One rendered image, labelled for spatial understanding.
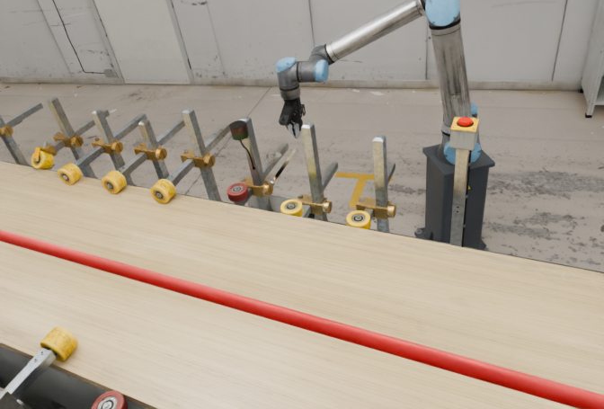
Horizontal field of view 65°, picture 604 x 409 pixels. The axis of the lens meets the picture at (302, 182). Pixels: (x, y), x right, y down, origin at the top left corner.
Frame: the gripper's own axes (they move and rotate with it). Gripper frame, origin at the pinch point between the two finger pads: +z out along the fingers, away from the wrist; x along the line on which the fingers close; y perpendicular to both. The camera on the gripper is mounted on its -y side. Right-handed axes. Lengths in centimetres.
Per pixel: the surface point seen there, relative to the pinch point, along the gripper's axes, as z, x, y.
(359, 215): -8, -49, -55
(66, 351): -12, 9, -130
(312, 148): -25, -30, -44
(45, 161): -11, 97, -57
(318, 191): -6, -30, -44
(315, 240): -7, -38, -70
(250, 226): -7, -14, -69
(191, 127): -29, 21, -43
